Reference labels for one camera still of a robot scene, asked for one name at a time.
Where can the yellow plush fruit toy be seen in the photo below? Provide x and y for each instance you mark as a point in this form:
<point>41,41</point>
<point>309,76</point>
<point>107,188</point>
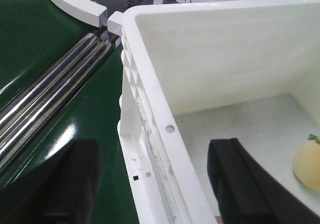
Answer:
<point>306,162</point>

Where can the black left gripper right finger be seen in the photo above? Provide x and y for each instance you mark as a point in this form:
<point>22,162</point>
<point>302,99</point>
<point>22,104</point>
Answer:
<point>246,193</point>

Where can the chrome roller bars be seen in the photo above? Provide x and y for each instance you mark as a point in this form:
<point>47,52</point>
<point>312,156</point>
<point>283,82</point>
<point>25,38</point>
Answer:
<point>34,107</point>

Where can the white plastic Totelife crate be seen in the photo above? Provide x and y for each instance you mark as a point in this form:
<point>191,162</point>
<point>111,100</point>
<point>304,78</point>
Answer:
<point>192,73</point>

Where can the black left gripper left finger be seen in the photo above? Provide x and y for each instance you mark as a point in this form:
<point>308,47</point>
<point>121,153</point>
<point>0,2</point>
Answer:
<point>61,190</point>

